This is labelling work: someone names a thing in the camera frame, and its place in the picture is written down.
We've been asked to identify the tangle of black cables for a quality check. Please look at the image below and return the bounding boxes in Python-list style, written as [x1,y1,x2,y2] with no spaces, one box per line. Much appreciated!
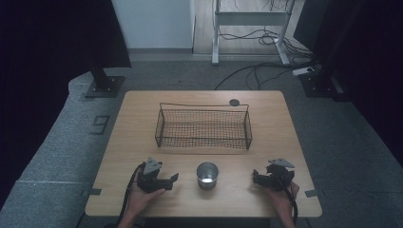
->
[218,26,315,59]

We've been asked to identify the white desk frame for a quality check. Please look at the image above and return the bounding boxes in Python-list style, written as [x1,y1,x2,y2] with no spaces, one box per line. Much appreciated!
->
[211,0,297,67]

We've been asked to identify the person's right hand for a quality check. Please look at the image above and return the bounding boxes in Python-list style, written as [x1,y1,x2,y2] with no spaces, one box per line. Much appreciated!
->
[264,180,300,220]

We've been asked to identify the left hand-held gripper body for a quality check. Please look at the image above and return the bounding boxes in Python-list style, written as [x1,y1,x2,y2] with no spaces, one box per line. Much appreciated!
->
[136,157,165,194]

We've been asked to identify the metal cup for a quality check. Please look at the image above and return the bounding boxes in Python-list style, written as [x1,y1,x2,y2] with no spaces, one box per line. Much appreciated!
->
[196,161,220,191]

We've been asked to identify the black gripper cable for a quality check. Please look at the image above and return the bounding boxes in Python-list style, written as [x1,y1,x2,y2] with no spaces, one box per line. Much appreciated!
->
[116,162,147,227]
[275,173,299,226]

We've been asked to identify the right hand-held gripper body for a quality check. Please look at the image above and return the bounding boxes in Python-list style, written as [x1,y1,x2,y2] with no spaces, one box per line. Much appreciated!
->
[265,158,296,192]

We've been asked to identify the person's left hand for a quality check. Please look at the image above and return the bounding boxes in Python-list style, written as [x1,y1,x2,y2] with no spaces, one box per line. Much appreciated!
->
[125,181,166,219]

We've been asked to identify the black stand with base plate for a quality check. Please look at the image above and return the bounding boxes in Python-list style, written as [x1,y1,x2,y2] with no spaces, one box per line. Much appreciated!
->
[85,60,125,99]

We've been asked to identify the black curtain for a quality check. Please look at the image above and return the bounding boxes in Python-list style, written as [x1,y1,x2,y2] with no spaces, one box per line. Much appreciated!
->
[0,0,132,203]
[293,0,403,165]

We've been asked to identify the black floor cables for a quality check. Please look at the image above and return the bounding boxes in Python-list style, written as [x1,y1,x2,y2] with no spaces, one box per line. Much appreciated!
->
[214,61,319,91]

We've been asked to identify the black wire mesh basket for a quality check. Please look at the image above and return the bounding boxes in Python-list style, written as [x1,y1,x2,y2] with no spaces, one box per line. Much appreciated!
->
[154,102,254,151]

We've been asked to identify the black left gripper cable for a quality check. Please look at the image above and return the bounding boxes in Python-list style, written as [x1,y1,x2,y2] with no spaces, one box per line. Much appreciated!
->
[116,162,147,227]

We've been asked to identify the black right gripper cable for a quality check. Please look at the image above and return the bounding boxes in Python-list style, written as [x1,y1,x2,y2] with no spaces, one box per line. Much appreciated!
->
[275,173,299,226]

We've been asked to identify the white power strip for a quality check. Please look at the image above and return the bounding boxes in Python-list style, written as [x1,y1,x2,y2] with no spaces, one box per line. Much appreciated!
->
[291,66,316,77]

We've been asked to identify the black stand with square base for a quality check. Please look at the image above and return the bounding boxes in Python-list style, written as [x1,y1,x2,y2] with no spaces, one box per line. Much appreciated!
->
[298,53,351,103]

